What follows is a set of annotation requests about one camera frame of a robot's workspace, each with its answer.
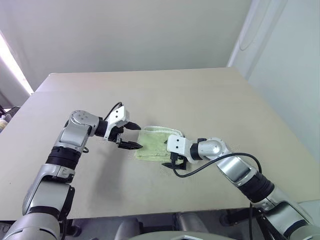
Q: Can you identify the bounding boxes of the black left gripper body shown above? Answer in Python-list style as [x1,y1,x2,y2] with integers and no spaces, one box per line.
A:
[107,124,125,145]

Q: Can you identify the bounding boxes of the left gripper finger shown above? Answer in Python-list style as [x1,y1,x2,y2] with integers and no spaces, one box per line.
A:
[124,121,142,130]
[117,140,144,151]

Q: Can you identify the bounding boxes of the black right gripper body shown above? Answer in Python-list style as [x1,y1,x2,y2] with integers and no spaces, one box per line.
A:
[169,151,188,171]

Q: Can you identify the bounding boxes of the light green cloth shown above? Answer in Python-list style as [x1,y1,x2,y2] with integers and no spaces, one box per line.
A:
[133,125,198,165]

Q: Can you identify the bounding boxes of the dark box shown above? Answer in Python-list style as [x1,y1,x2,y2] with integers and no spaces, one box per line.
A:
[3,106,21,121]

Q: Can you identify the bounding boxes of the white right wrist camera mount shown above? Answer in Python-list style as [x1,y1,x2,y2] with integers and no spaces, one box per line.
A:
[166,134,199,165]

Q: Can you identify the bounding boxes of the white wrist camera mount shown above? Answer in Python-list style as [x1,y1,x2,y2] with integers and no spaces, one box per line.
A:
[104,106,130,141]
[166,134,199,165]

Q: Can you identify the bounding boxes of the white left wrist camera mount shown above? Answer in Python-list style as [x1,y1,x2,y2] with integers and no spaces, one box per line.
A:
[104,106,130,141]

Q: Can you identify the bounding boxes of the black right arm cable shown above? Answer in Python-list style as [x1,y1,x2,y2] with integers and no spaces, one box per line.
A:
[172,152,263,178]

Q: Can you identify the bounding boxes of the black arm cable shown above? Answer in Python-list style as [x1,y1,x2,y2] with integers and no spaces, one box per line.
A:
[172,152,263,178]
[103,101,124,121]

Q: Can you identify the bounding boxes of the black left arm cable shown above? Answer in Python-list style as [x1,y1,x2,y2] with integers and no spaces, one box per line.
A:
[103,101,124,121]

